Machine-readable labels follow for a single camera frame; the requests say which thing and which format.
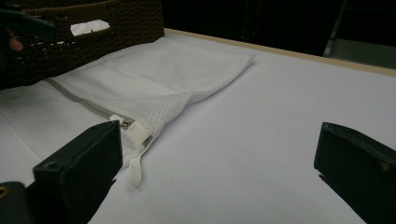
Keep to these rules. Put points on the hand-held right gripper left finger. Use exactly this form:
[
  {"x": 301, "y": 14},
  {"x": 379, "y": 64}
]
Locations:
[{"x": 77, "y": 161}]

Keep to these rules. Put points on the white mesh laundry bag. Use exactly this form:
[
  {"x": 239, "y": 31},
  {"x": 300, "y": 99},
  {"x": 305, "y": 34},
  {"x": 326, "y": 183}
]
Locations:
[{"x": 155, "y": 81}]

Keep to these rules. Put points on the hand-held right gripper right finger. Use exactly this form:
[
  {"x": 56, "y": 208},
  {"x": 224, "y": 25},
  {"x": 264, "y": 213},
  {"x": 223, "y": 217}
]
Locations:
[{"x": 358, "y": 168}]

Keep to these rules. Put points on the brown wicker basket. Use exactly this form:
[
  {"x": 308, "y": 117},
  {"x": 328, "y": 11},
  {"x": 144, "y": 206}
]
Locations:
[{"x": 130, "y": 21}]

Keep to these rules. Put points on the white metal desk frame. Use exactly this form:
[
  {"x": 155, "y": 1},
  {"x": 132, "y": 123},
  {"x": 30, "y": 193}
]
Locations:
[{"x": 361, "y": 51}]

